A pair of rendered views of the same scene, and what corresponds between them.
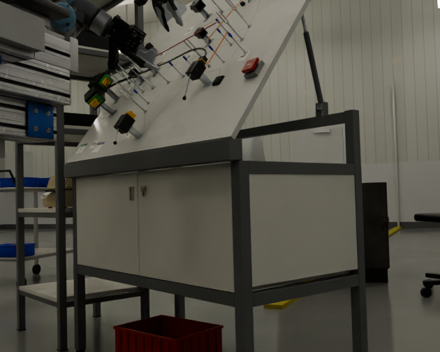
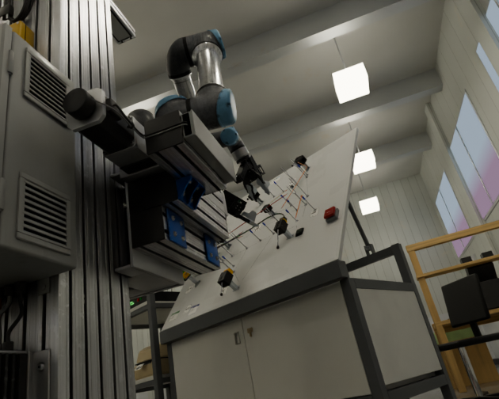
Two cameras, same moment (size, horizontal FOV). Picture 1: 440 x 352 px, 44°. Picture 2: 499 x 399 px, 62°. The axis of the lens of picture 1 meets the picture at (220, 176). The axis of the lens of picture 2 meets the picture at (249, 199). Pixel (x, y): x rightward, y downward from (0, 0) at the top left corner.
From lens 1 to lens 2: 0.57 m
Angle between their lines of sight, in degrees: 24
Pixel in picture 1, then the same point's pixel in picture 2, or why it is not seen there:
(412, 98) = not seen: hidden behind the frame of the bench
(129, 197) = (235, 342)
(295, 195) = (386, 306)
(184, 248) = (306, 370)
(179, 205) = (292, 332)
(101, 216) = (204, 369)
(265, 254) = (384, 355)
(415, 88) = (360, 273)
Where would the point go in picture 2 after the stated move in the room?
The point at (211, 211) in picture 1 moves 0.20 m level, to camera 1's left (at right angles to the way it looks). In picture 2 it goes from (329, 328) to (278, 337)
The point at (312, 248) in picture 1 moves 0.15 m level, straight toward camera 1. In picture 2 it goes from (410, 351) to (421, 347)
